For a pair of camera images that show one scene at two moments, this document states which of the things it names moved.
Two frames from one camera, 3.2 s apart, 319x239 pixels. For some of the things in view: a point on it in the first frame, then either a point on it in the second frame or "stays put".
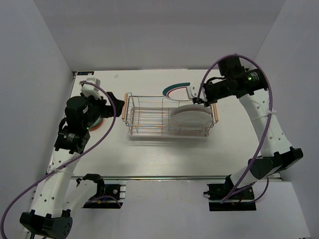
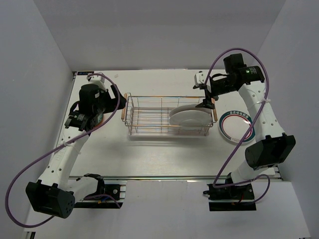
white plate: x=191 y=107 stays put
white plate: x=177 y=91 → x=233 y=124
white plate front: x=191 y=118 stays put
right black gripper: x=209 y=101 stays put
